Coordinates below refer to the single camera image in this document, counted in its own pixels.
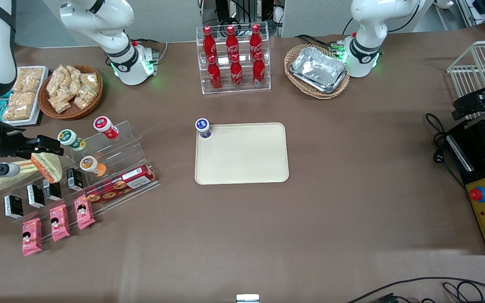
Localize black cables at arm base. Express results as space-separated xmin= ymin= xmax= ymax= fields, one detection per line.
xmin=295 ymin=35 xmax=346 ymax=54

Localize clear bag of puffed snacks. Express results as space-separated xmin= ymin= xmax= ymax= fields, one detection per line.
xmin=81 ymin=72 xmax=100 ymax=91
xmin=66 ymin=65 xmax=83 ymax=91
xmin=49 ymin=95 xmax=73 ymax=114
xmin=73 ymin=86 xmax=98 ymax=110
xmin=47 ymin=66 xmax=69 ymax=96

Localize red cola bottle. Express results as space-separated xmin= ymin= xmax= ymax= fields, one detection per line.
xmin=226 ymin=25 xmax=240 ymax=57
xmin=208 ymin=56 xmax=223 ymax=90
xmin=250 ymin=24 xmax=263 ymax=55
xmin=230 ymin=54 xmax=244 ymax=89
xmin=203 ymin=26 xmax=218 ymax=57
xmin=253 ymin=51 xmax=266 ymax=88

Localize blue lid yogurt cup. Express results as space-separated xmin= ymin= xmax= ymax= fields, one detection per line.
xmin=195 ymin=118 xmax=213 ymax=139

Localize red cookie box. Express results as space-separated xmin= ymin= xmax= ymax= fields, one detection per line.
xmin=85 ymin=165 xmax=157 ymax=205

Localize small black drink carton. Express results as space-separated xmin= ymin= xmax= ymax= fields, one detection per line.
xmin=67 ymin=167 xmax=84 ymax=191
xmin=43 ymin=179 xmax=62 ymax=201
xmin=27 ymin=184 xmax=45 ymax=209
xmin=4 ymin=194 xmax=24 ymax=219

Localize light wicker basket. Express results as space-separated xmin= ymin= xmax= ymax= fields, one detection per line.
xmin=284 ymin=44 xmax=351 ymax=100

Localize looped black floor cable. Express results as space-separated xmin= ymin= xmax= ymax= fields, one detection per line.
xmin=442 ymin=281 xmax=485 ymax=303

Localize rice cracker pack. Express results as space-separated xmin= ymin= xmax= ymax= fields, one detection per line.
xmin=15 ymin=67 xmax=44 ymax=94
xmin=3 ymin=92 xmax=37 ymax=122

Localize orange lid yogurt cup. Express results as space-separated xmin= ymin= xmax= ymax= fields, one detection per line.
xmin=80 ymin=156 xmax=107 ymax=177

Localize pink snack packet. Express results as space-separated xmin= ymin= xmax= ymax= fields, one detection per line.
xmin=22 ymin=218 xmax=43 ymax=256
xmin=74 ymin=196 xmax=96 ymax=230
xmin=49 ymin=204 xmax=70 ymax=242

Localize clear acrylic stepped shelf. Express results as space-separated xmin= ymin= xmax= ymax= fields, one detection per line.
xmin=0 ymin=121 xmax=161 ymax=245

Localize clear acrylic bottle rack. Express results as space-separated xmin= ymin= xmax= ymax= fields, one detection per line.
xmin=196 ymin=26 xmax=271 ymax=95

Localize grey cables at arm base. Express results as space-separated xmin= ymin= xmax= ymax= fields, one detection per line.
xmin=131 ymin=38 xmax=168 ymax=64

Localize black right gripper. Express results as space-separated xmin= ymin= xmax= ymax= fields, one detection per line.
xmin=0 ymin=125 xmax=65 ymax=160

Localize red lid yogurt cup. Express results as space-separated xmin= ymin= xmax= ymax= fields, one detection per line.
xmin=93 ymin=116 xmax=119 ymax=139

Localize black sealing machine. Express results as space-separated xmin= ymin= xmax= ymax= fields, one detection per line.
xmin=445 ymin=82 xmax=485 ymax=256

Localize triangle sandwich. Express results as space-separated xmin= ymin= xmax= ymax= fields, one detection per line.
xmin=30 ymin=152 xmax=63 ymax=184
xmin=0 ymin=160 xmax=37 ymax=191

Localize white rectangular serving tray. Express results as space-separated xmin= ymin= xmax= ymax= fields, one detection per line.
xmin=0 ymin=66 xmax=49 ymax=127

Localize white wire basket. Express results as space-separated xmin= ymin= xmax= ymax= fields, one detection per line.
xmin=447 ymin=40 xmax=485 ymax=120

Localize beige plastic tray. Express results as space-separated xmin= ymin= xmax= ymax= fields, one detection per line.
xmin=195 ymin=122 xmax=290 ymax=186

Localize brown wicker basket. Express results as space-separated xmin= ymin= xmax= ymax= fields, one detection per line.
xmin=38 ymin=64 xmax=103 ymax=120

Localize long black floor cable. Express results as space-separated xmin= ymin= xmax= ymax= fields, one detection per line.
xmin=346 ymin=276 xmax=485 ymax=303

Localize black power cable with plug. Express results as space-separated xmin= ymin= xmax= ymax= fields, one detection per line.
xmin=425 ymin=113 xmax=466 ymax=190

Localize green lid yogurt cup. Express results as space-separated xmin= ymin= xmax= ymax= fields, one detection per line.
xmin=57 ymin=129 xmax=86 ymax=152

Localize aluminium foil tray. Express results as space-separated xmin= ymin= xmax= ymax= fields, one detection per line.
xmin=290 ymin=46 xmax=348 ymax=94

